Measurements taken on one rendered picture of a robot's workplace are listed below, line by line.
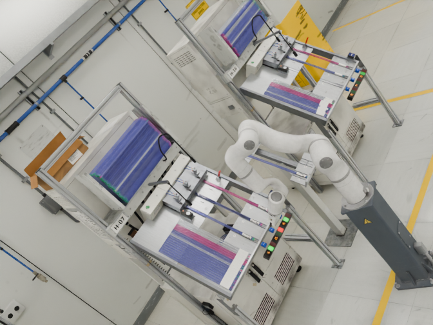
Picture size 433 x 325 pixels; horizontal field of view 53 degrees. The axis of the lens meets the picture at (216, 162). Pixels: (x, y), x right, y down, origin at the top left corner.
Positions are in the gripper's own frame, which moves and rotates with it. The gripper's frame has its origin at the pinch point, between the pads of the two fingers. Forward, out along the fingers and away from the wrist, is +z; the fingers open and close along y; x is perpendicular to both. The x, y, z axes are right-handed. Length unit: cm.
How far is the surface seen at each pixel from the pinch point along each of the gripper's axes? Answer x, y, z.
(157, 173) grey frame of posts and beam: 81, -4, -4
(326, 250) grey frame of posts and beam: -33, 21, 50
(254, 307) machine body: -5, -33, 64
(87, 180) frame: 102, -38, -28
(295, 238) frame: -10, 21, 52
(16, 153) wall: 231, -16, 53
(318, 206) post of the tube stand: -16, 47, 42
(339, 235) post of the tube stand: -37, 46, 69
